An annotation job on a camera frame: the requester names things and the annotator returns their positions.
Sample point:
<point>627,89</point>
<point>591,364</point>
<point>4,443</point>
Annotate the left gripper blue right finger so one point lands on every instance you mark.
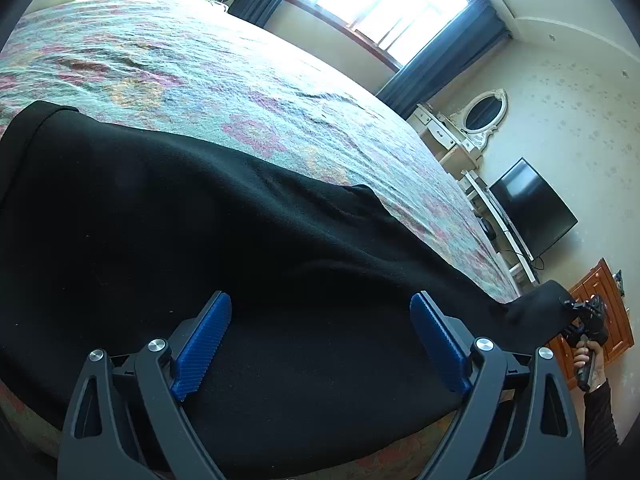
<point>445,348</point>

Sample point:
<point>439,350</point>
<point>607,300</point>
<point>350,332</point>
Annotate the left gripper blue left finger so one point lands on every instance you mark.
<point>194,343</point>

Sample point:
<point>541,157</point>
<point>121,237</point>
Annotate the black pants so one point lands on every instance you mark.
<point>112,236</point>

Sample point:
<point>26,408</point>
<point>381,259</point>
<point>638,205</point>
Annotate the person right forearm dark sleeve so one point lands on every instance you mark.
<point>600,434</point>

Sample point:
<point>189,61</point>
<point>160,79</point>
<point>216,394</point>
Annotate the person right hand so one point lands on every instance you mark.
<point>589,366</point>

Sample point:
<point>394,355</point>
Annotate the brown wooden cabinet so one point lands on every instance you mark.
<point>599,281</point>

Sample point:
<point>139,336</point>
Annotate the white tv console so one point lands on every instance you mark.
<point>511,248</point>

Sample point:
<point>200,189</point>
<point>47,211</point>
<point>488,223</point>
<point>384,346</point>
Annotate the black flat television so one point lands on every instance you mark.
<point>535,211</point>

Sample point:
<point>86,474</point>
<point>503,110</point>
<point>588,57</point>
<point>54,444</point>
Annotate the cream dressing table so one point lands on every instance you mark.
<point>454,151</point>

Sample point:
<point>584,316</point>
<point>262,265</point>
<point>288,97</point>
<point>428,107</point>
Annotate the oval vanity mirror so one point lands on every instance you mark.
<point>482,116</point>

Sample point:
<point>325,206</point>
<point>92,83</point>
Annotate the floral bedspread bed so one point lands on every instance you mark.
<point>180,66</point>

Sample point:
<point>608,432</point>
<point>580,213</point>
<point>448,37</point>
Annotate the dark blue right curtain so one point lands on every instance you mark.
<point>462,42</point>

